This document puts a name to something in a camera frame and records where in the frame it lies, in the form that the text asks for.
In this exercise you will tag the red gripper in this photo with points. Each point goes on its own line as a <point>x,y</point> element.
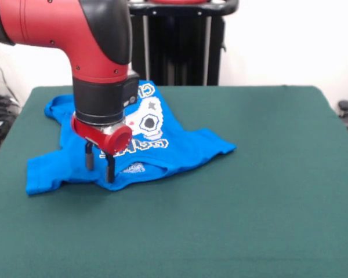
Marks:
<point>110,139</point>

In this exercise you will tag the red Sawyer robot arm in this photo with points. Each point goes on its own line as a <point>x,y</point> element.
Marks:
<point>75,43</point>

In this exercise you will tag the dark green table cloth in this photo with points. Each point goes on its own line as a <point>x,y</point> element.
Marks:
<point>191,231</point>

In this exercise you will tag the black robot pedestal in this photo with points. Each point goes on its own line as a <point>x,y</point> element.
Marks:
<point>177,43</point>

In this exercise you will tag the blue printed t-shirt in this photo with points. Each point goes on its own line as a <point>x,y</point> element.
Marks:
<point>185,144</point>

